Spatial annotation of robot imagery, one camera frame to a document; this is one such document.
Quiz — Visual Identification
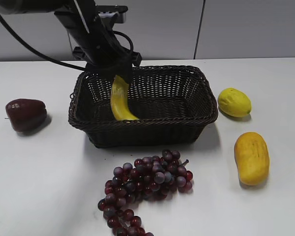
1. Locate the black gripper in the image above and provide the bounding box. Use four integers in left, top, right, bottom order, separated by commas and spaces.
55, 0, 141, 84

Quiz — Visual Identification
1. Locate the yellow banana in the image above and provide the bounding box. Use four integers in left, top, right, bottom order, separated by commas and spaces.
110, 75, 139, 121

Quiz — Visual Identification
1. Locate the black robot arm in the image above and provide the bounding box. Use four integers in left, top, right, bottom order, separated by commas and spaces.
0, 0, 142, 84

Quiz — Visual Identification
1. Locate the dark brown wicker basket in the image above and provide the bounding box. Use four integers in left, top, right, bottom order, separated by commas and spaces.
68, 65, 218, 148

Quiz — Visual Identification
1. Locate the dark red wax apple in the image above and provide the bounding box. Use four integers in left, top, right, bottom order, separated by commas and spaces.
5, 98, 47, 132

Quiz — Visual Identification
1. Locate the purple grape bunch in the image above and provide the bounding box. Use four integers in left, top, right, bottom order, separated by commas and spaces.
97, 149, 193, 236

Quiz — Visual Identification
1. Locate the yellow lemon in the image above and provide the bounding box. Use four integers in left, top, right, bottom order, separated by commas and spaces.
218, 88, 252, 118

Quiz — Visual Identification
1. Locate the orange yellow mango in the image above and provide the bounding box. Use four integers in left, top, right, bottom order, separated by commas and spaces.
234, 132, 270, 186

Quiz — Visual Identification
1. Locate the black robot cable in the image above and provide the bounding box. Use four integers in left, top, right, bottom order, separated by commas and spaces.
0, 6, 88, 72

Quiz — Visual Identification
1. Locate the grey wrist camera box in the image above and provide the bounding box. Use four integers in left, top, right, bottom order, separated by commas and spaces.
96, 5, 128, 25

